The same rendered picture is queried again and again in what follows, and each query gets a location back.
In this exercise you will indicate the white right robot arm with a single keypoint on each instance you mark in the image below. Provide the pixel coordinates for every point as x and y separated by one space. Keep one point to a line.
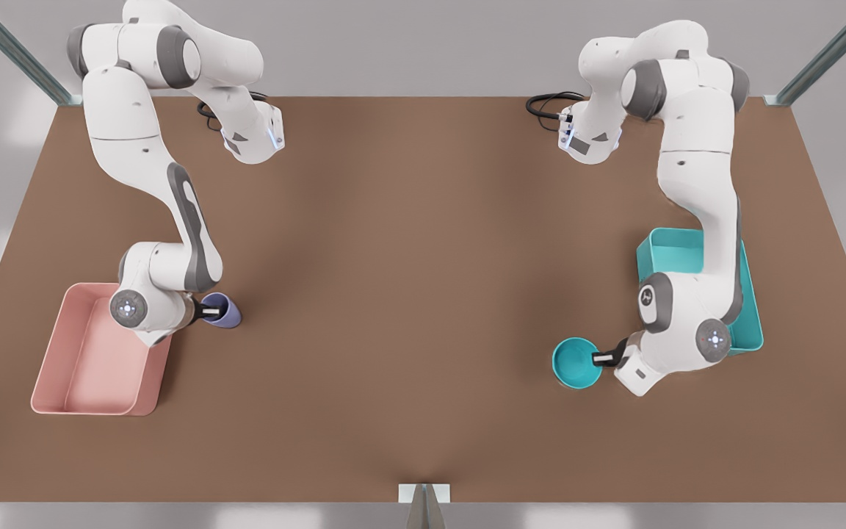
122 110

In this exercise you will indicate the teal box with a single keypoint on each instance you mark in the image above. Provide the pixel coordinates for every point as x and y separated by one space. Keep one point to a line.
676 253

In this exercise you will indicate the teal bowl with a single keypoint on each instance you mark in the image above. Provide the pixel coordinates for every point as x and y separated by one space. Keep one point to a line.
573 364

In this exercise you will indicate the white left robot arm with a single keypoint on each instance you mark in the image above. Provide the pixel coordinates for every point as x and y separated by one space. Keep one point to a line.
695 132

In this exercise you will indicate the pink box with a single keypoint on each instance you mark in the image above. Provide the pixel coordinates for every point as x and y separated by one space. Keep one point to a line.
92 360

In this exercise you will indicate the silver frame post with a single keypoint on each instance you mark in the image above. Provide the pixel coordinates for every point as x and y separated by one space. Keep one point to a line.
15 51
424 503
827 55

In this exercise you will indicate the purple cup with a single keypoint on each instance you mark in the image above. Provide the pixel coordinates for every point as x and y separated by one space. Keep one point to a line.
228 312

